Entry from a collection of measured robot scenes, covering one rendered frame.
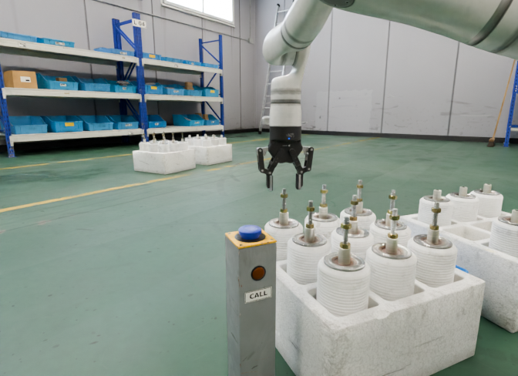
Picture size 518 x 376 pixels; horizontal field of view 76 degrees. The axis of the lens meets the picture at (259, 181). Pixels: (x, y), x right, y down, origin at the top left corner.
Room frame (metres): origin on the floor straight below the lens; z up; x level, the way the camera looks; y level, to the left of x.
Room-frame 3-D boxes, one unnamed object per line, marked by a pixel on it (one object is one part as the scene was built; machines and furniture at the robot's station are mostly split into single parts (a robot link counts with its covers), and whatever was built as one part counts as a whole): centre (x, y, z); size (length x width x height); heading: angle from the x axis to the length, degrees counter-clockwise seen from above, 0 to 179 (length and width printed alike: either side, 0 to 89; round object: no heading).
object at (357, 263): (0.57, -0.16, 0.25); 0.08 x 0.08 x 0.01
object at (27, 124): (4.19, 2.95, 0.36); 0.50 x 0.38 x 0.21; 53
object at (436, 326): (0.73, -0.22, 0.09); 0.39 x 0.39 x 0.18; 24
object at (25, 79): (4.15, 2.89, 0.89); 0.31 x 0.24 x 0.20; 53
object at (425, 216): (1.02, -0.57, 0.16); 0.10 x 0.10 x 0.18
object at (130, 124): (5.22, 2.18, 0.36); 0.50 x 0.38 x 0.21; 54
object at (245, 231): (0.54, 0.02, 0.32); 0.04 x 0.04 x 0.02
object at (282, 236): (0.78, -0.06, 0.16); 0.10 x 0.10 x 0.18
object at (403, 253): (0.62, -0.27, 0.25); 0.08 x 0.08 x 0.01
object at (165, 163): (3.00, 0.86, 0.09); 0.39 x 0.39 x 0.18; 60
